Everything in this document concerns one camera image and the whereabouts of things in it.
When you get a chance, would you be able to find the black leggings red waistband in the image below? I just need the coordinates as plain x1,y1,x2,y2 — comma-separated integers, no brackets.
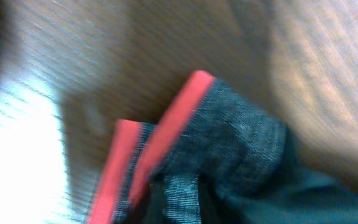
88,71,358,224

